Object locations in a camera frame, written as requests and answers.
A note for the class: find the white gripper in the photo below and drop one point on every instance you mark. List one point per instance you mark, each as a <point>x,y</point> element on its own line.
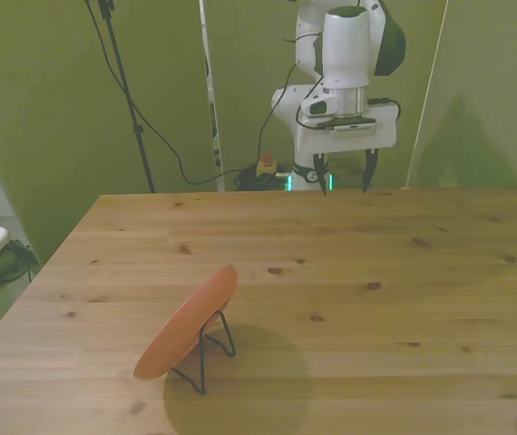
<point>354,142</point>

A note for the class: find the pink round plate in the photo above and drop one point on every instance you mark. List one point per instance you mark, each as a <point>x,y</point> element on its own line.
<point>186,321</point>

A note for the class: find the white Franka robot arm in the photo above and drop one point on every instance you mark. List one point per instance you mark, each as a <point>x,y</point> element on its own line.
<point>344,45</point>

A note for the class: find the yellow emergency stop button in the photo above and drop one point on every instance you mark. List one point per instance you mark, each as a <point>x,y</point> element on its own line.
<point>267,167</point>

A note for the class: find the thin white partition strip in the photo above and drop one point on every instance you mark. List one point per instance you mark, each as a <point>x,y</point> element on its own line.
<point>431,77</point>

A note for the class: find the wide white partition strip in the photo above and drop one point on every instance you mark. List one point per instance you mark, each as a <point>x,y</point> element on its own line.
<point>213,113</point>

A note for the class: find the thin black tripod pole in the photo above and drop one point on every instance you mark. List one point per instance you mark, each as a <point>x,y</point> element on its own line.
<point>138,129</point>

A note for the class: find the green bag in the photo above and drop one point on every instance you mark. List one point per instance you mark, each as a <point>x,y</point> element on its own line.
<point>4,267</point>

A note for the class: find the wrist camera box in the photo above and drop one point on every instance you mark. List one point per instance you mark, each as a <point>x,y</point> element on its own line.
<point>354,128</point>

